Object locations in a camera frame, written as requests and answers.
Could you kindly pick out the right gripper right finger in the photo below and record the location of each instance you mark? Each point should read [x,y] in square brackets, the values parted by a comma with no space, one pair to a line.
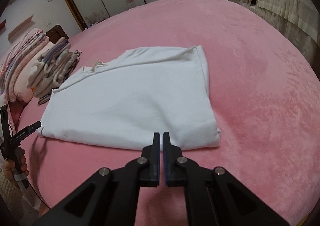
[173,173]

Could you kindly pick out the red wall shelf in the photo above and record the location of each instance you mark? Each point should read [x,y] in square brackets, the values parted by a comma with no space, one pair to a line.
[2,25]

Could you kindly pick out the wooden wall shelf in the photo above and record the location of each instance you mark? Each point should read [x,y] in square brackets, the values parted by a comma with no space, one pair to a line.
[19,26]

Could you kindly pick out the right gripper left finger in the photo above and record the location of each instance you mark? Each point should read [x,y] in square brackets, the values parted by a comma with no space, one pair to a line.
[150,174]

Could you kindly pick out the beige lace-covered furniture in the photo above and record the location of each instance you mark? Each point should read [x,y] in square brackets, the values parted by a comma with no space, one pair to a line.
[296,20]

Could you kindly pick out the folded pink quilts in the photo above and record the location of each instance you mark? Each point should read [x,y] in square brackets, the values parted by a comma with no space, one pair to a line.
[16,65]

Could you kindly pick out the stack of folded clothes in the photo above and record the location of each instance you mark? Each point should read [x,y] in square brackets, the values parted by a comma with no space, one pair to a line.
[51,68]

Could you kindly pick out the white printed t-shirt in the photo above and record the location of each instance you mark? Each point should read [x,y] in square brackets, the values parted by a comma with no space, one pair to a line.
[122,103]

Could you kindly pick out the person's left hand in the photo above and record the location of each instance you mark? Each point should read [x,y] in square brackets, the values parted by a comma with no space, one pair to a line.
[14,173]

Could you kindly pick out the dark wooden headboard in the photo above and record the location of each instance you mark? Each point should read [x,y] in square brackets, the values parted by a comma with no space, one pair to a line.
[55,33]

